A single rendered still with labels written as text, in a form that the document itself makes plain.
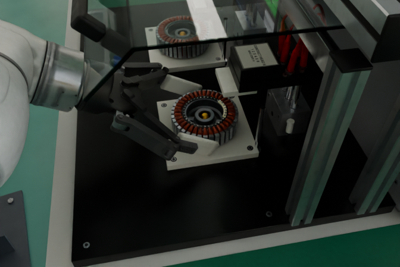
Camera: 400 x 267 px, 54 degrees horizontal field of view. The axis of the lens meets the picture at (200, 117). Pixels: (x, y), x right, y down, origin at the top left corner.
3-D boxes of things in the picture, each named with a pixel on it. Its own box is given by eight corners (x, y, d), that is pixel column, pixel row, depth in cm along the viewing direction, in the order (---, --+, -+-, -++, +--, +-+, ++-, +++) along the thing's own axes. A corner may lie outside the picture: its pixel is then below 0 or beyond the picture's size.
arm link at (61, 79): (26, 118, 54) (70, 127, 56) (44, 68, 49) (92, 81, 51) (33, 75, 60) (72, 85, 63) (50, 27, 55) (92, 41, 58)
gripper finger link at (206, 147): (179, 131, 59) (180, 135, 58) (218, 141, 62) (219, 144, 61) (169, 144, 60) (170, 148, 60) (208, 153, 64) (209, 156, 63)
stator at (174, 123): (177, 154, 64) (175, 140, 61) (168, 107, 71) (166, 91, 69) (244, 145, 65) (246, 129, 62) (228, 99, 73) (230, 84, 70)
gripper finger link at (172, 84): (160, 88, 69) (159, 85, 70) (194, 99, 72) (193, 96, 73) (168, 76, 67) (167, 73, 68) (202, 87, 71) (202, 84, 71)
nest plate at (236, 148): (167, 170, 63) (166, 166, 62) (157, 106, 73) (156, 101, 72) (258, 157, 65) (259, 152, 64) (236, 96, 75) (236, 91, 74)
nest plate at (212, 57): (152, 75, 80) (151, 69, 79) (145, 33, 90) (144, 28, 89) (224, 66, 81) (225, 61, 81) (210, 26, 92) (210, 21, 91)
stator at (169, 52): (157, 62, 80) (156, 46, 78) (156, 31, 88) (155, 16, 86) (212, 58, 81) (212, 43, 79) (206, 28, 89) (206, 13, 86)
